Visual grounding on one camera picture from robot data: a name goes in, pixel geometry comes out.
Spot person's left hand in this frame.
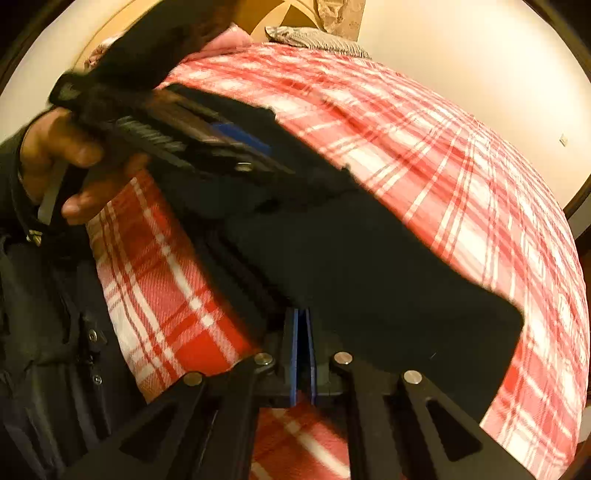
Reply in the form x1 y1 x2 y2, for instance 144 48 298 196
19 107 152 227

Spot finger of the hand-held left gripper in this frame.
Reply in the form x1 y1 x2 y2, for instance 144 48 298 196
154 84 278 141
185 122 297 177

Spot black pants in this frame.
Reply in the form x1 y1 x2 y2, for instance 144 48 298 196
88 0 526 423

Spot red plaid bed sheet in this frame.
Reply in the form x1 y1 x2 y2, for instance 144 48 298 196
85 44 585 480

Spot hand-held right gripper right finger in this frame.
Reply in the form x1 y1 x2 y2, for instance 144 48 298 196
302 308 536 480

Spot person's dark jacket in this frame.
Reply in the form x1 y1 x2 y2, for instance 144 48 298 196
0 222 155 480

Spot beige patterned curtain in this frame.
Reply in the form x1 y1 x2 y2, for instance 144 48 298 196
316 0 364 41

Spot grey striped pillow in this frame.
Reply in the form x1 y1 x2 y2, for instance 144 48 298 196
265 25 371 59

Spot cream wooden headboard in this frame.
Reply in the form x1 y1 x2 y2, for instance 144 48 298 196
74 0 324 70

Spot dark wooden door frame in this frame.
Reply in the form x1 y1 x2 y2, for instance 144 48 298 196
564 178 591 221

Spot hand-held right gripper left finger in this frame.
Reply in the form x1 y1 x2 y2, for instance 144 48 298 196
65 308 301 480

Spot pink floral quilt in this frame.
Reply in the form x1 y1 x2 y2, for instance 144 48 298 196
88 23 254 70

